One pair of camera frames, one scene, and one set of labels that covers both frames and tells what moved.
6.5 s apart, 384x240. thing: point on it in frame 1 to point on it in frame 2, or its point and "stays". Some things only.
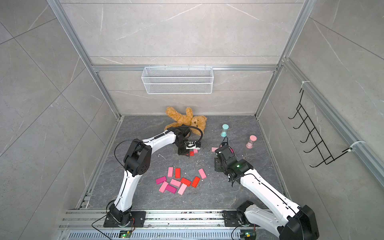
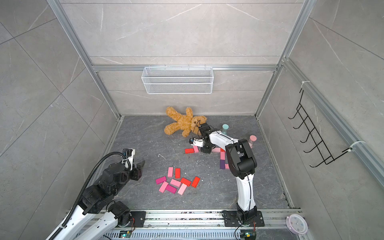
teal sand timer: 225,127 stays
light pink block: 175,183 stays
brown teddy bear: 187,120 stays
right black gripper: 217,165 to 203,149
